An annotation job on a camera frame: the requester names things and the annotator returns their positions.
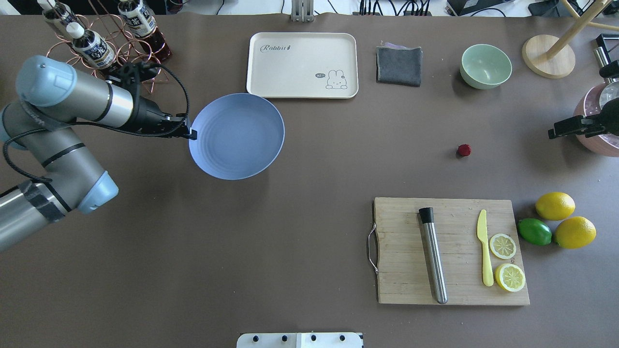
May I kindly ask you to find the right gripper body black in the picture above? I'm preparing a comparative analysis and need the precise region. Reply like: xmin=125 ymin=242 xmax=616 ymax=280
xmin=578 ymin=113 xmax=619 ymax=137

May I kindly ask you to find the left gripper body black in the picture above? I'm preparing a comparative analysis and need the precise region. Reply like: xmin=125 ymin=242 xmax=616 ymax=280
xmin=108 ymin=61 xmax=187 ymax=138

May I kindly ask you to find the blue plate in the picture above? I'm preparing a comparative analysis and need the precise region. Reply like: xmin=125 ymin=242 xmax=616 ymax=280
xmin=189 ymin=93 xmax=285 ymax=180

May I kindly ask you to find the red strawberry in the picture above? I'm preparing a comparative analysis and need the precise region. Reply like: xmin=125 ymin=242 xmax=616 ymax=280
xmin=456 ymin=144 xmax=472 ymax=157

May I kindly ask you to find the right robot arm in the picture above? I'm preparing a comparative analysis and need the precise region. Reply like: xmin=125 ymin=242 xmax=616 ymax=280
xmin=548 ymin=81 xmax=619 ymax=139

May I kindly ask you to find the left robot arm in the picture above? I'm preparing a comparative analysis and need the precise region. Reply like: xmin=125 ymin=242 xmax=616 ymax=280
xmin=0 ymin=56 xmax=197 ymax=251

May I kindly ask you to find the pink bowl with ice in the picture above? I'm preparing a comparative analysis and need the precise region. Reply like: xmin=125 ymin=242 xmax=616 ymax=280
xmin=573 ymin=82 xmax=619 ymax=157

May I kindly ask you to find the metal ice scoop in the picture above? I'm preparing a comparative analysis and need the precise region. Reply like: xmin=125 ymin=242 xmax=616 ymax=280
xmin=594 ymin=47 xmax=619 ymax=109

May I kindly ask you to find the wooden cup stand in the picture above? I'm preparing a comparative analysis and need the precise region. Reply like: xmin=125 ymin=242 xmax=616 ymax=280
xmin=521 ymin=0 xmax=618 ymax=79

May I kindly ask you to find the yellow lemon upper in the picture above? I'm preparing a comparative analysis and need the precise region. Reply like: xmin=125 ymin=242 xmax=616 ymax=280
xmin=535 ymin=192 xmax=575 ymax=221

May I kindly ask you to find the yellow lemon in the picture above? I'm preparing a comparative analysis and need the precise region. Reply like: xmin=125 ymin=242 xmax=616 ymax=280
xmin=554 ymin=216 xmax=597 ymax=249
xmin=535 ymin=192 xmax=575 ymax=221

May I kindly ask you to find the top tea bottle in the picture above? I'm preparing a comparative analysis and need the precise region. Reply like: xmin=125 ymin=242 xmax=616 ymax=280
xmin=66 ymin=22 xmax=117 ymax=69

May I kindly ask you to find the tea bottle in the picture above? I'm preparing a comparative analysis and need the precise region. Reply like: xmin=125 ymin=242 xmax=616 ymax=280
xmin=37 ymin=0 xmax=80 ymax=38
xmin=118 ymin=0 xmax=173 ymax=62
xmin=66 ymin=22 xmax=117 ymax=69

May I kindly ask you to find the lower left tea bottle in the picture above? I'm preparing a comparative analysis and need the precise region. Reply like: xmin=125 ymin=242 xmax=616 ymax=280
xmin=118 ymin=0 xmax=173 ymax=62

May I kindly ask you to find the green bowl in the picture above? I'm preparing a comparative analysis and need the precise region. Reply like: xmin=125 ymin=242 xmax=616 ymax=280
xmin=459 ymin=44 xmax=513 ymax=90

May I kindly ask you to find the yellow lemon lower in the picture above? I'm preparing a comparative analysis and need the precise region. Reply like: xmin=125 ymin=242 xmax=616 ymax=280
xmin=554 ymin=216 xmax=597 ymax=249

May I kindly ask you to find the cream rabbit tray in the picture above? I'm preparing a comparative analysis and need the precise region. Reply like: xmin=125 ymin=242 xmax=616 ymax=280
xmin=246 ymin=32 xmax=359 ymax=99

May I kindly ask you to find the green lime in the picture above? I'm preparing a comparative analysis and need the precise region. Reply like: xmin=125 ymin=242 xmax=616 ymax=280
xmin=517 ymin=218 xmax=553 ymax=246

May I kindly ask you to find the lemon slice on board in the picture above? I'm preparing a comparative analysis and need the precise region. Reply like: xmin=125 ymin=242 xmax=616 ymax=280
xmin=489 ymin=233 xmax=517 ymax=260

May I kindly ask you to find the lower right tea bottle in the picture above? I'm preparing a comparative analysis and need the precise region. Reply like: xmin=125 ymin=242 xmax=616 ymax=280
xmin=37 ymin=0 xmax=80 ymax=38

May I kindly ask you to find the lemon half on board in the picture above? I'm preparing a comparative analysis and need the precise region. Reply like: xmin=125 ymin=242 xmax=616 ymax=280
xmin=494 ymin=263 xmax=526 ymax=291

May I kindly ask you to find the yellow plastic knife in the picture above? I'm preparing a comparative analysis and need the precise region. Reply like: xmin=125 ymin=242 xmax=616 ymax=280
xmin=477 ymin=209 xmax=494 ymax=287

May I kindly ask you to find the grey folded cloth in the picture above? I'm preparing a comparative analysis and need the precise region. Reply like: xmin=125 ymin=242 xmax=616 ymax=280
xmin=375 ymin=42 xmax=424 ymax=87

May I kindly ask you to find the wooden cutting board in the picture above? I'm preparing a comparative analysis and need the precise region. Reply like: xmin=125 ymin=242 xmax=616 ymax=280
xmin=373 ymin=197 xmax=530 ymax=306

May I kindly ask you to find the steel muddler black tip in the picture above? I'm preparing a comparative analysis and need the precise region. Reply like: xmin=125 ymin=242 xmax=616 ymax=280
xmin=419 ymin=207 xmax=448 ymax=305

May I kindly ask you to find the copper wire bottle rack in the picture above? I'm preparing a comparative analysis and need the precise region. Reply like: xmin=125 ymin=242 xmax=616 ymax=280
xmin=55 ymin=1 xmax=162 ymax=77

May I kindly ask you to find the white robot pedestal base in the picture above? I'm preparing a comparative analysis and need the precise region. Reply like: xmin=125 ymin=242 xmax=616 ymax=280
xmin=236 ymin=332 xmax=365 ymax=348

